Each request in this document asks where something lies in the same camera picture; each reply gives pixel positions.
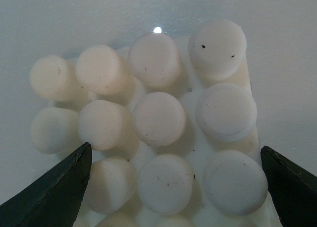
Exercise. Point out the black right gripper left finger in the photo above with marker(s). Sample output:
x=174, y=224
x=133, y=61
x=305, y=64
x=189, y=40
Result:
x=54, y=199

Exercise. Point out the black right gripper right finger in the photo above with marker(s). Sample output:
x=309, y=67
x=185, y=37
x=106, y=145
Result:
x=292, y=188

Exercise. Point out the white studded base plate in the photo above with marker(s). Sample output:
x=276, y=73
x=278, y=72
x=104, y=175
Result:
x=172, y=125

